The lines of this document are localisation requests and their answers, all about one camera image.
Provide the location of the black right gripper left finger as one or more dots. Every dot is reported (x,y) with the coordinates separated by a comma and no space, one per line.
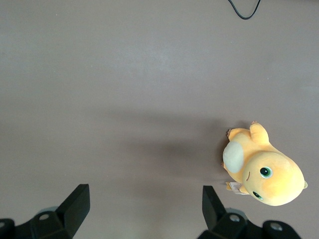
(72,206)

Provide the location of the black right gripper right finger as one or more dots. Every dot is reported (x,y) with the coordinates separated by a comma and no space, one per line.
(213,211)

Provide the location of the yellow plush toy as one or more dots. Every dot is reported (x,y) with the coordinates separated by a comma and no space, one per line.
(271,174)

